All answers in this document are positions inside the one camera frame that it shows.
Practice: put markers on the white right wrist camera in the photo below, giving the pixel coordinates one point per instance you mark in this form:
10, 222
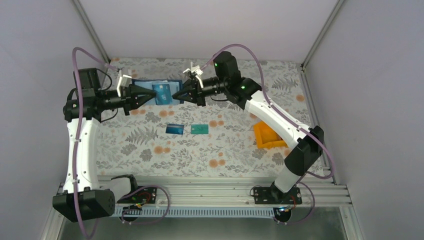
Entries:
195, 72

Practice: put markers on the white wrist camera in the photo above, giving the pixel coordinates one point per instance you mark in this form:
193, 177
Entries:
123, 80
195, 72

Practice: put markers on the blue leather card holder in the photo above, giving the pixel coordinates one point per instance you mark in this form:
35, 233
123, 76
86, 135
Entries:
175, 85

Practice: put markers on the dark blue credit card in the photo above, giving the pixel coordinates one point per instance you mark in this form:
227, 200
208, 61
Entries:
163, 94

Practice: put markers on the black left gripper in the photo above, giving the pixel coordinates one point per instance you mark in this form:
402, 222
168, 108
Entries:
128, 97

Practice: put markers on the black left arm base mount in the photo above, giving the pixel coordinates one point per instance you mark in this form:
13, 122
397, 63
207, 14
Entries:
137, 197

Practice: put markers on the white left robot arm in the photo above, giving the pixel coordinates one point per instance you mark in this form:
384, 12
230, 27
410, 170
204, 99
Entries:
82, 197

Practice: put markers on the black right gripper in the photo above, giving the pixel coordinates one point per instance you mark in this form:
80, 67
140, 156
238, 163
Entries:
193, 90

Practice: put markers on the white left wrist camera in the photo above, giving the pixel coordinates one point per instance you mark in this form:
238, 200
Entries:
123, 80

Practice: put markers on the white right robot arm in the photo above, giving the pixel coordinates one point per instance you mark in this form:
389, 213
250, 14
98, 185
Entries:
304, 142

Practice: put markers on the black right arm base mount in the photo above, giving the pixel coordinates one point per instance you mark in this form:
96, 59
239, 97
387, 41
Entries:
272, 196

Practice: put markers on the teal credit card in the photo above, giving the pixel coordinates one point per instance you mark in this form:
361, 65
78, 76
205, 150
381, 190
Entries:
199, 129

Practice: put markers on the yellow plastic bin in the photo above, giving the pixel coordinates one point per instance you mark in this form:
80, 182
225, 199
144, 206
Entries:
266, 137

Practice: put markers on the aluminium rail base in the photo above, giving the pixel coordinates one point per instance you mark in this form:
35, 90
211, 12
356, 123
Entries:
228, 197

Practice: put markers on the floral table cloth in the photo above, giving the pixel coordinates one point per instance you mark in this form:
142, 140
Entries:
138, 143

